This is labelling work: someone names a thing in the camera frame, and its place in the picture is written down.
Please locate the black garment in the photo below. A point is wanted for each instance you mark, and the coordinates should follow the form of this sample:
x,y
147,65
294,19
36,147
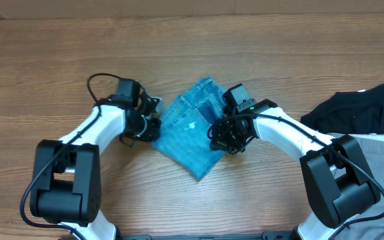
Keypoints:
x,y
349,112

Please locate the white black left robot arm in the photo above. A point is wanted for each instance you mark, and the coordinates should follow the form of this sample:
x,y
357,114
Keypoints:
x,y
66,192

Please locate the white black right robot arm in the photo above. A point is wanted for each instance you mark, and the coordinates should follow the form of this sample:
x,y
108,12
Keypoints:
x,y
341,189

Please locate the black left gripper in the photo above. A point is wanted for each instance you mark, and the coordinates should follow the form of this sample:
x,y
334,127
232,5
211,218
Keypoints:
x,y
151,131

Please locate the light blue denim jeans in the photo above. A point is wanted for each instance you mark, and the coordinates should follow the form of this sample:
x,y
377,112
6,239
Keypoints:
x,y
184,126

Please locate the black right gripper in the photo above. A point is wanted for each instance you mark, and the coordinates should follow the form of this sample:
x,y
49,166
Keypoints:
x,y
220,142

